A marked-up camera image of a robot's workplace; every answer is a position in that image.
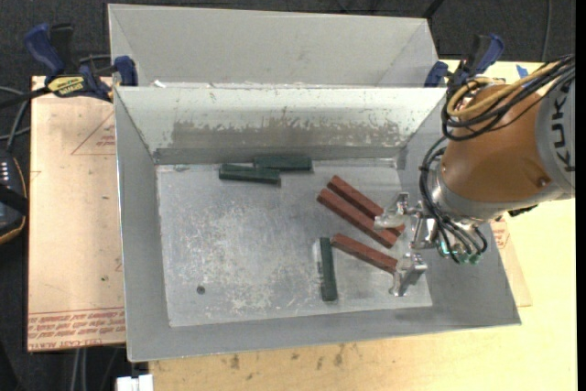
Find brown cardboard board, red print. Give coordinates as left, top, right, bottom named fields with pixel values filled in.
left=27, top=75, right=534, bottom=353

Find dark green flat block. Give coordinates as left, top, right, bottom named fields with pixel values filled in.
left=218, top=163, right=282, bottom=186
left=318, top=236, right=340, bottom=303

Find red-brown flat block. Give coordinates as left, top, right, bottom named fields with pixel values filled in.
left=326, top=174, right=385, bottom=220
left=316, top=188, right=407, bottom=250
left=330, top=233, right=399, bottom=274

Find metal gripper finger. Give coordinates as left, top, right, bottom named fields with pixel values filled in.
left=388, top=252, right=429, bottom=298
left=374, top=191, right=425, bottom=230

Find grey metal bin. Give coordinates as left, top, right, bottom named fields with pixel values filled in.
left=107, top=3, right=523, bottom=364

